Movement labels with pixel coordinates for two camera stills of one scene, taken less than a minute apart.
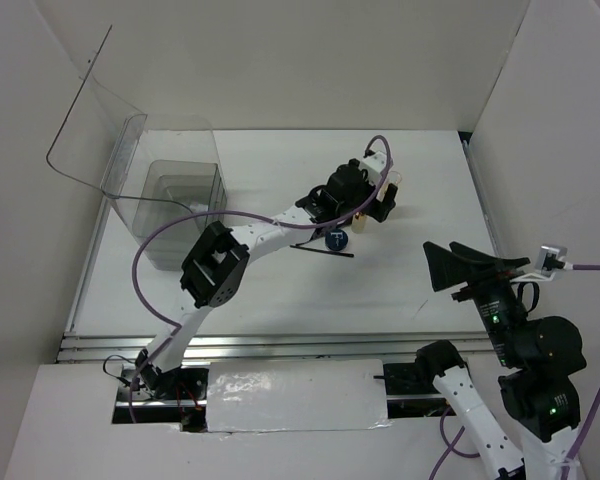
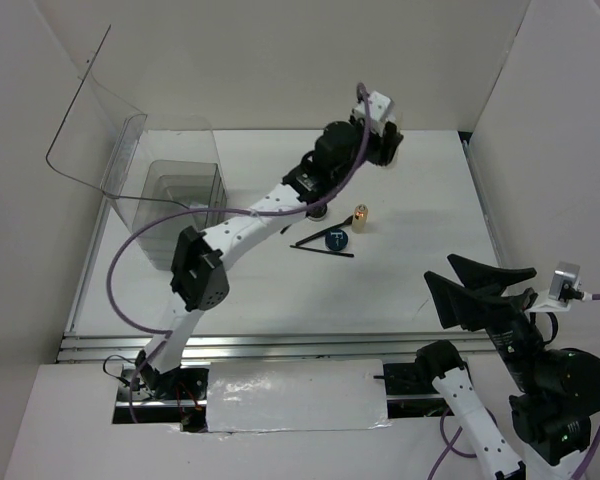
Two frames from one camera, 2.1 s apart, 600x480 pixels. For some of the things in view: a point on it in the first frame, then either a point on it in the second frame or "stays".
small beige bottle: x=358 y=222 stays
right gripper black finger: x=500 y=264 → x=487 y=280
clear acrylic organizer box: x=168 y=168 stays
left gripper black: x=380 y=210 → x=384 y=146
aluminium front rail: x=246 y=347 stays
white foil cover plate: x=290 y=395 stays
